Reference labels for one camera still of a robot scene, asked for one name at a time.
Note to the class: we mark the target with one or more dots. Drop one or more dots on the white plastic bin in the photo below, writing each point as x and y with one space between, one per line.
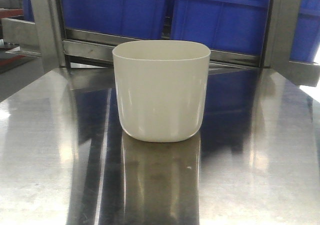
161 88

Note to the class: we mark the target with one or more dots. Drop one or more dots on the stainless steel shelf frame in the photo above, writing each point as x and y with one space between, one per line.
59 46

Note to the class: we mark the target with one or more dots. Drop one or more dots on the blue crate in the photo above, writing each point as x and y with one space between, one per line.
226 25
27 10
306 39
142 19

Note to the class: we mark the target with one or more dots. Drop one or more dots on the blue crate far left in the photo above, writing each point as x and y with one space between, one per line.
27 10

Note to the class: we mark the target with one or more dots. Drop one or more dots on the blue crate far right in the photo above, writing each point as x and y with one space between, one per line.
306 39

